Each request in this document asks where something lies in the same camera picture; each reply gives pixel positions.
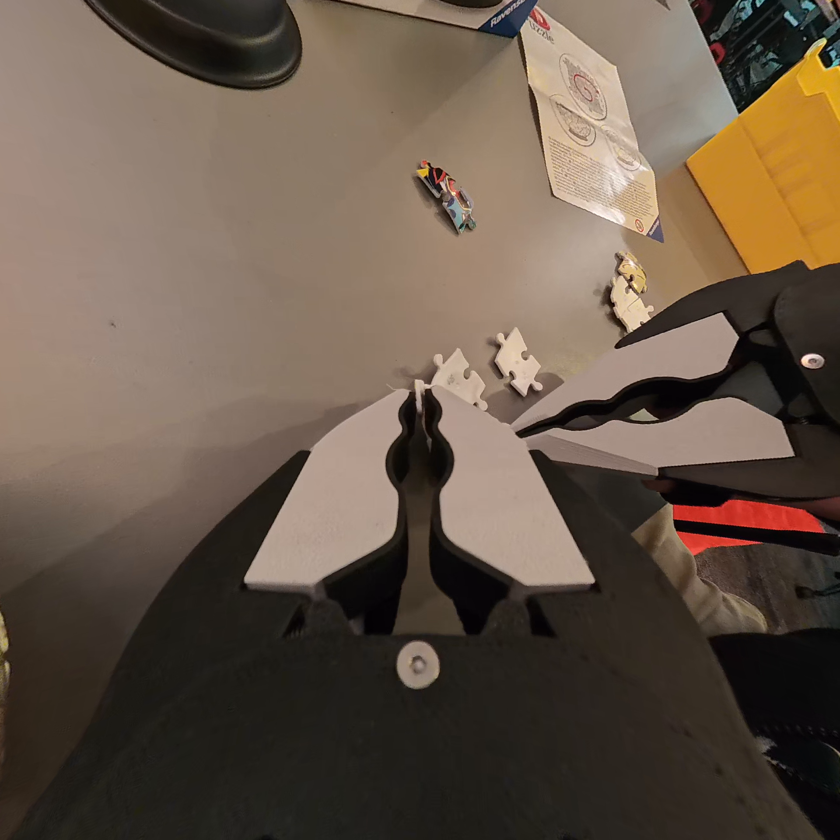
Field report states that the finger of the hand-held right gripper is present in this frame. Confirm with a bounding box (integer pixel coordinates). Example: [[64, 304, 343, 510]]
[[512, 314, 741, 437], [517, 395, 796, 477]]

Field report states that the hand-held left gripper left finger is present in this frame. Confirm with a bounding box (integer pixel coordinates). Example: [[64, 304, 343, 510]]
[[243, 388, 417, 621]]

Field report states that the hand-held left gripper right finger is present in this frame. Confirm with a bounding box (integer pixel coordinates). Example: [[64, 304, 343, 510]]
[[427, 387, 596, 621]]

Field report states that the white puzzle piece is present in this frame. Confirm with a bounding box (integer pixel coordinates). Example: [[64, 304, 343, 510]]
[[432, 348, 490, 411], [609, 276, 656, 333], [495, 327, 544, 396]]

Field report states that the yellow puzzle piece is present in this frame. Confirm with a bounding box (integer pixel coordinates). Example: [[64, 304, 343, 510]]
[[615, 251, 651, 293]]

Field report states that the colourful puzzle piece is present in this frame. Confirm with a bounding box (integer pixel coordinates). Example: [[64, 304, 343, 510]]
[[415, 159, 478, 234]]

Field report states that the blue puzzle box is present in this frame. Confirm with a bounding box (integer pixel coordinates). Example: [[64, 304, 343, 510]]
[[341, 0, 539, 37]]

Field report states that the black round ball stand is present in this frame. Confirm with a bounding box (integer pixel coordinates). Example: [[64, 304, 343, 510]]
[[85, 0, 303, 89]]

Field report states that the orange red object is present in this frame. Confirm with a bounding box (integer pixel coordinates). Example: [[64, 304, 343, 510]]
[[672, 497, 840, 551]]

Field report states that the yellow plastic bin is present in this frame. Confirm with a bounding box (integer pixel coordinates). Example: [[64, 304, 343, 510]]
[[686, 39, 840, 273]]

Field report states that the white instruction leaflet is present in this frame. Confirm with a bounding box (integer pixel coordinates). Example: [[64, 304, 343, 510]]
[[520, 10, 665, 244]]

